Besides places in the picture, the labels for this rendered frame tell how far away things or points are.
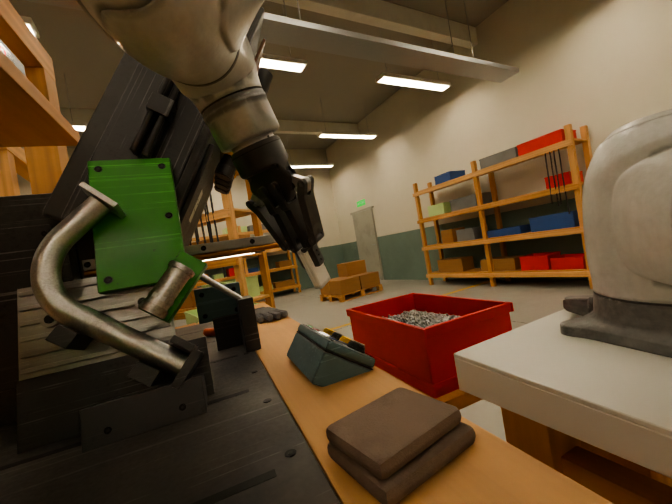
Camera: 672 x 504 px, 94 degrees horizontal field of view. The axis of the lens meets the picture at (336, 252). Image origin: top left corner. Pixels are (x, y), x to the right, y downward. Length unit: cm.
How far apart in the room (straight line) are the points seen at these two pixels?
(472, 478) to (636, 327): 32
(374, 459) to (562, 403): 23
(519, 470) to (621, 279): 30
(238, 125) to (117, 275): 27
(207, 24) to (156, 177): 34
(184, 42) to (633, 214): 48
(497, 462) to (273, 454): 19
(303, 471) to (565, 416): 27
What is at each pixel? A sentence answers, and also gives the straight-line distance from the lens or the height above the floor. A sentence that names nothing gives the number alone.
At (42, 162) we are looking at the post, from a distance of 147.
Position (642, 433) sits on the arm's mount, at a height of 88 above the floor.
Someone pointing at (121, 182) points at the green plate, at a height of 123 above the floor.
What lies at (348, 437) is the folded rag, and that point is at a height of 93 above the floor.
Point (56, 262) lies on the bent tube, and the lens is 54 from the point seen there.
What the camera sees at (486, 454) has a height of 90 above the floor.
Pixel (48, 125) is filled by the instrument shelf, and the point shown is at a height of 150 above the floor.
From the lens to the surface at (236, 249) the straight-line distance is 67.
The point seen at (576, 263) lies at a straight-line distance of 545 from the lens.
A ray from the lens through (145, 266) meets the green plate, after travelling 54.
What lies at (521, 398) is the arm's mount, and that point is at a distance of 45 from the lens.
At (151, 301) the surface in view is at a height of 105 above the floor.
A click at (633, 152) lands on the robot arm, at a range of 51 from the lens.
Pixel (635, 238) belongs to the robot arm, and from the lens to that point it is 49.
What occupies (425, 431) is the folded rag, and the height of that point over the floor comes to 93.
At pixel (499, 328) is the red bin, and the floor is 88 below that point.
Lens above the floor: 107
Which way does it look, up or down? level
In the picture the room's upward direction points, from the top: 10 degrees counter-clockwise
